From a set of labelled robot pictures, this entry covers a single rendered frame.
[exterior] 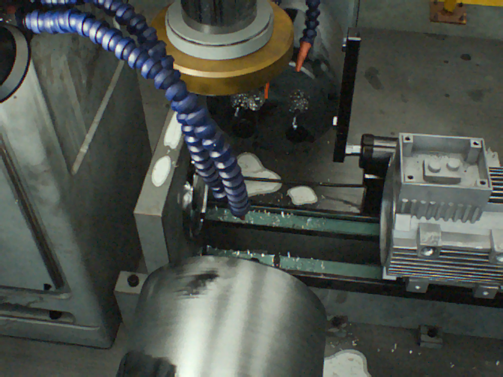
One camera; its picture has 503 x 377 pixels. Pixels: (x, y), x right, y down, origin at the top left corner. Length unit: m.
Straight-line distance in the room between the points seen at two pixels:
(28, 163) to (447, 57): 1.19
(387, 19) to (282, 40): 2.52
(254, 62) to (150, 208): 0.24
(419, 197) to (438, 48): 0.87
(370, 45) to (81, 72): 0.98
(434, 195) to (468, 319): 0.30
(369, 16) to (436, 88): 1.72
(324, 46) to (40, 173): 0.55
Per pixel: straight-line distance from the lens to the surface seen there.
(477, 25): 3.35
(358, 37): 0.94
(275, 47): 0.76
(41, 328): 1.11
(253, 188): 1.31
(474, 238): 0.95
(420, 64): 1.66
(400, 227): 0.91
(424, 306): 1.09
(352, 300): 1.08
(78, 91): 0.88
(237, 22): 0.75
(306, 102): 1.10
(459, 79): 1.64
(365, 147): 1.07
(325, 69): 1.09
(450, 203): 0.92
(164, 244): 0.88
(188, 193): 0.95
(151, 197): 0.85
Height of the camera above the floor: 1.78
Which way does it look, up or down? 48 degrees down
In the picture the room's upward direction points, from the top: 1 degrees counter-clockwise
